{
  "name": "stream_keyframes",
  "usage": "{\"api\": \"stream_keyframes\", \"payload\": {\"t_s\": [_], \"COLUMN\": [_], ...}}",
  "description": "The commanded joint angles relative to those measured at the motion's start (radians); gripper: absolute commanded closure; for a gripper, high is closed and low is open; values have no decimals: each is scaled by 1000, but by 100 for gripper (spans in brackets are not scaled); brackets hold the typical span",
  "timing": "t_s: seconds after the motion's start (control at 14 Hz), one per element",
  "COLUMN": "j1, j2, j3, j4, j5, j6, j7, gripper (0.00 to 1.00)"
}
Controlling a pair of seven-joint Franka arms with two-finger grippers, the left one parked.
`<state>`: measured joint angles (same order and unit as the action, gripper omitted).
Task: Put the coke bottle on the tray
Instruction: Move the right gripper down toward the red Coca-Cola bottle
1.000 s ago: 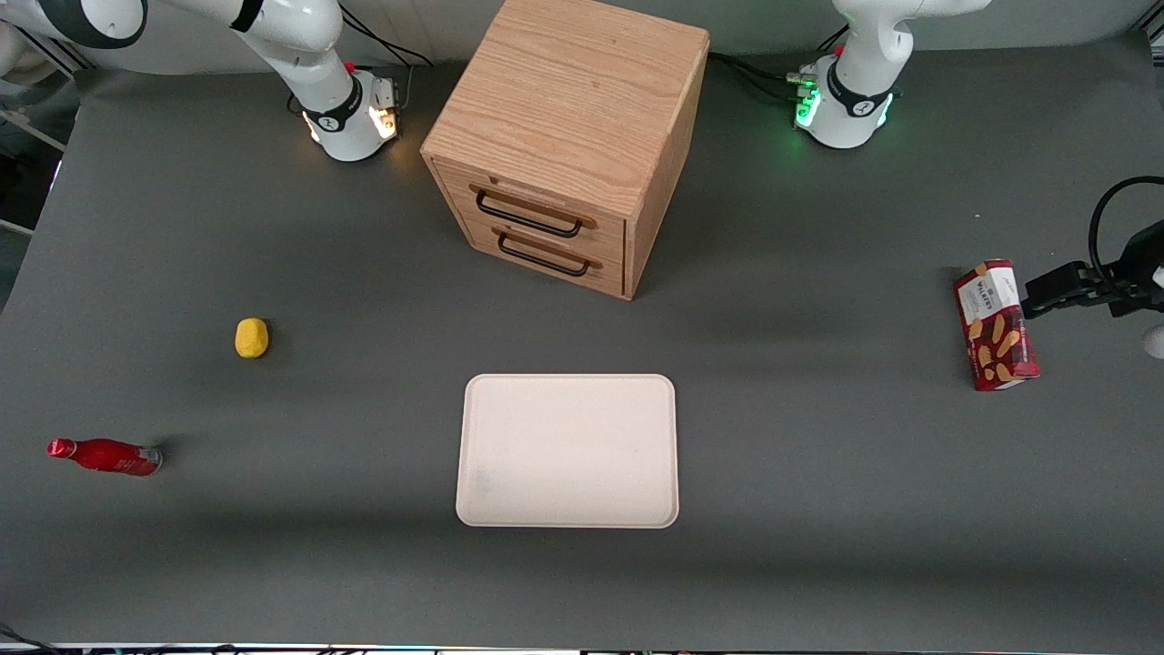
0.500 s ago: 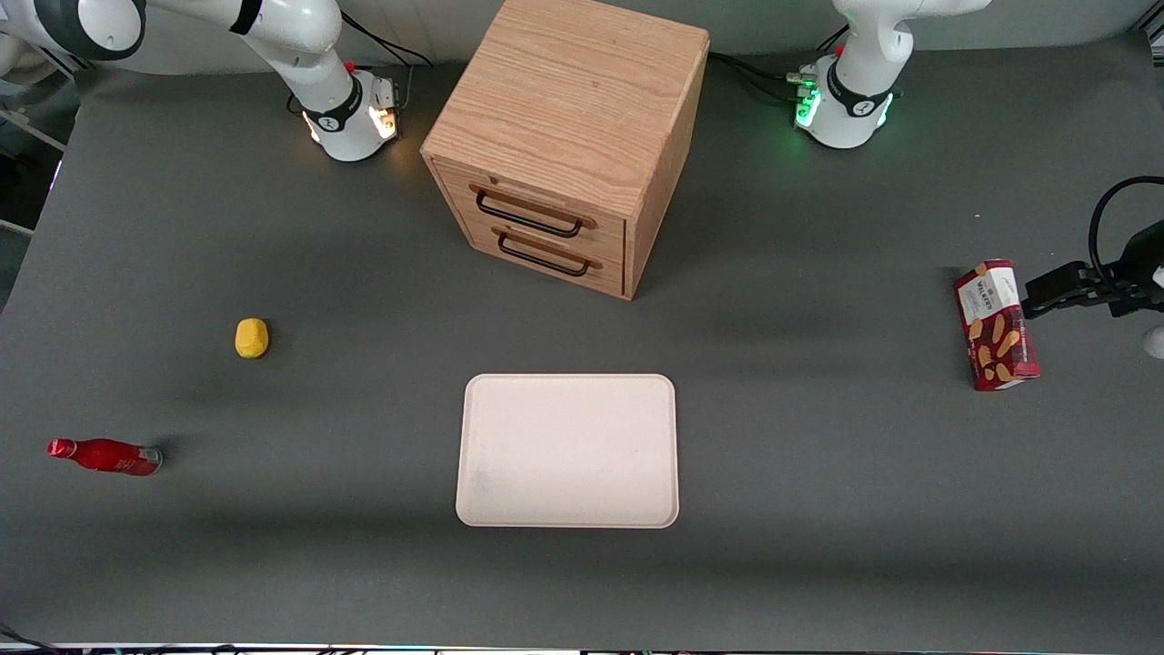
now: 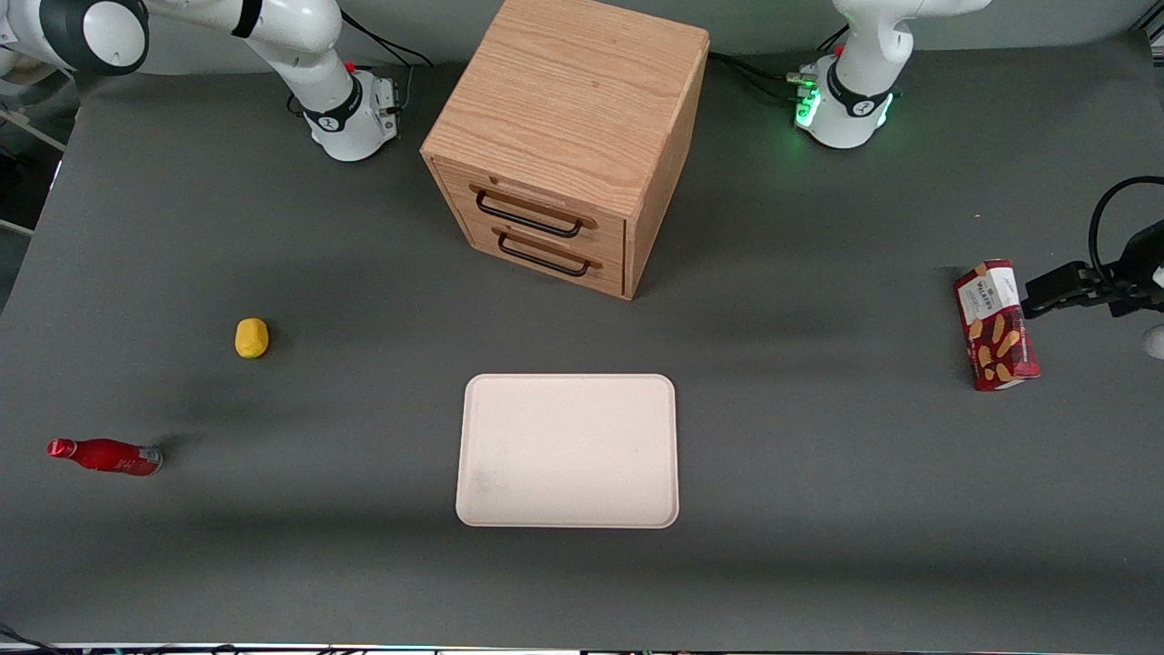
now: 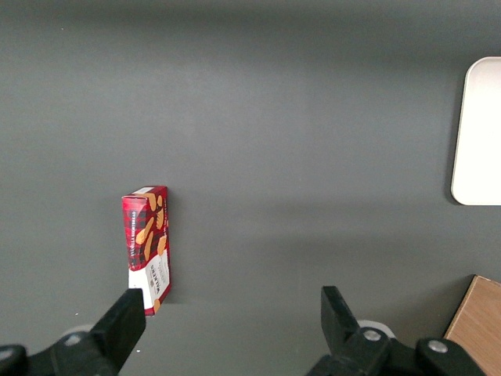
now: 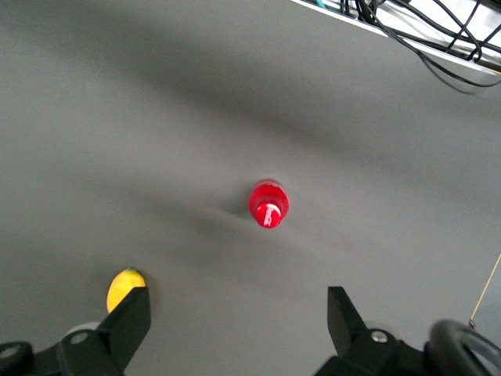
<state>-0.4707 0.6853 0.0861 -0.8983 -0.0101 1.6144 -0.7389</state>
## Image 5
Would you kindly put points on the yellow lemon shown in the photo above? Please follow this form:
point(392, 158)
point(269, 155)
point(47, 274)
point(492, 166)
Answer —
point(121, 286)

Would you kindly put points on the red coke bottle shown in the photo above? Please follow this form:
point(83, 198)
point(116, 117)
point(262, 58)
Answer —
point(269, 205)

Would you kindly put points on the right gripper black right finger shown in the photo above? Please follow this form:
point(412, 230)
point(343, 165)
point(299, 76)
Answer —
point(352, 340)

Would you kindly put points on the silver table edge rail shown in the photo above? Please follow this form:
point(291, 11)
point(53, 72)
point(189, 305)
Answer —
point(336, 16)

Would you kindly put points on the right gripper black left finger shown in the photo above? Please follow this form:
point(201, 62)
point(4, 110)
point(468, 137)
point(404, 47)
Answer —
point(117, 333)

